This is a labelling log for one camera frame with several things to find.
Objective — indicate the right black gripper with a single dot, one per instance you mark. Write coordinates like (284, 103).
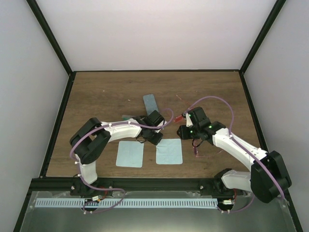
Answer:
(184, 135)

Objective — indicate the green glasses case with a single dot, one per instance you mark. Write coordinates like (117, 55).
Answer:
(126, 117)

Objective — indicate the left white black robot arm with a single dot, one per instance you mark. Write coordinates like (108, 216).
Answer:
(90, 140)

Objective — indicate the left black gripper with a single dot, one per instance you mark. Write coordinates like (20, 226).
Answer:
(156, 140)

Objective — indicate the closed blue-grey glasses case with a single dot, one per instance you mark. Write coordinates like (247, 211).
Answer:
(150, 103)

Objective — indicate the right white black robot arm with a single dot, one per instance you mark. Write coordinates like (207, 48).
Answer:
(267, 176)

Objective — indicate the red sunglasses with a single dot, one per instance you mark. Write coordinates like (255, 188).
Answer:
(182, 115)

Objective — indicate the light blue slotted cable duct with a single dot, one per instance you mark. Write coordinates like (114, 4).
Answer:
(126, 203)

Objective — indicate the pink sunglasses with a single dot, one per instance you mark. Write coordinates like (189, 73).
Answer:
(195, 146)

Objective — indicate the black aluminium frame rail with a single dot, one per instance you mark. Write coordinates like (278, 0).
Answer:
(207, 186)

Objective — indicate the light blue cloth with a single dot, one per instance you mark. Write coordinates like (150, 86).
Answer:
(130, 154)
(169, 152)

